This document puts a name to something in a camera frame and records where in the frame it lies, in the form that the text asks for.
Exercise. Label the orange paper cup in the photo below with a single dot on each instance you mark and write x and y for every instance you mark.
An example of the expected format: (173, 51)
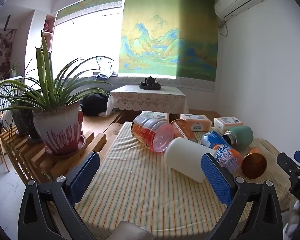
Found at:
(183, 130)

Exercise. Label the wall scroll painting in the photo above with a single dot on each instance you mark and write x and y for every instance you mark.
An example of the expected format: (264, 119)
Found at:
(0, 52)

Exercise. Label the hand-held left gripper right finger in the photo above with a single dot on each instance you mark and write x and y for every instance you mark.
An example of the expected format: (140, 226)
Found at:
(216, 180)

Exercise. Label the black bag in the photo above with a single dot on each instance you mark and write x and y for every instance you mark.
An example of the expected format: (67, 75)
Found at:
(93, 103)

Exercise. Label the grey folded cloth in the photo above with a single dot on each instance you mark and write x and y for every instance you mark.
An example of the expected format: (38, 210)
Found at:
(103, 76)

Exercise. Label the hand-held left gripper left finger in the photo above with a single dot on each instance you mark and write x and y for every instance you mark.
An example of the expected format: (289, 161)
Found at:
(83, 176)

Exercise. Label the landscape painting roller blind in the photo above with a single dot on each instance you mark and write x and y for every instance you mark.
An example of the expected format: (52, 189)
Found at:
(165, 40)

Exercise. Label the wooden platform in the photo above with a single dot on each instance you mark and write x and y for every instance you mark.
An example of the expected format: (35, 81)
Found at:
(102, 122)

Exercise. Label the red pot saucer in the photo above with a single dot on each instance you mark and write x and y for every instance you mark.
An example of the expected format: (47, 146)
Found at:
(78, 146)

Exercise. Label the plant in red-white pot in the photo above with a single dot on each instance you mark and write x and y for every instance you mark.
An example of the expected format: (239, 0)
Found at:
(57, 127)

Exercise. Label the narrow landscape roller blind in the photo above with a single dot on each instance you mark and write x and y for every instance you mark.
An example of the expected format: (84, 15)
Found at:
(90, 6)

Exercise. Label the green thermos bottle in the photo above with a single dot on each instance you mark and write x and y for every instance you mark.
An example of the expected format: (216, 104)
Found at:
(241, 136)

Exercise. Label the copper metal cup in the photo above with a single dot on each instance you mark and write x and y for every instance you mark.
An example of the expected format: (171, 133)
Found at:
(253, 163)

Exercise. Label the wooden slat plant rack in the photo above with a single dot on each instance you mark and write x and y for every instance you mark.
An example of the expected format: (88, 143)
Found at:
(40, 160)

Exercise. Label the clear red plastic cup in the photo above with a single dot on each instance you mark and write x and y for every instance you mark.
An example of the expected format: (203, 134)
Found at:
(152, 132)

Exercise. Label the black tea tray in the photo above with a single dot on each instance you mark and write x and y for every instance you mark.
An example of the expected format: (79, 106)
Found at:
(150, 87)

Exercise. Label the white lace tablecloth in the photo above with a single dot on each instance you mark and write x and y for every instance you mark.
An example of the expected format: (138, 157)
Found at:
(145, 100)

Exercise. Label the white and orange box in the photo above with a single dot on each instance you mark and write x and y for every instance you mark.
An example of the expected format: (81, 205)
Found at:
(196, 122)
(227, 123)
(155, 115)

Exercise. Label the black teapot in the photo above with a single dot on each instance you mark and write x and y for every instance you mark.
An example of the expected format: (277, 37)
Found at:
(150, 80)

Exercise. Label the plant in dark pot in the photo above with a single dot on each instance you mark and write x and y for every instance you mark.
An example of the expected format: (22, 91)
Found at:
(23, 121)

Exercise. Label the white cup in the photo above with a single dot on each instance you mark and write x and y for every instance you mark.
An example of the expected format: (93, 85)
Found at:
(185, 158)

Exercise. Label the striped tablecloth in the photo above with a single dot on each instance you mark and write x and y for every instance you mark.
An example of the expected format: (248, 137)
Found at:
(145, 185)

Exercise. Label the blue and orange printed cup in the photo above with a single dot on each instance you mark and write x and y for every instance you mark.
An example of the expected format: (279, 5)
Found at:
(223, 152)

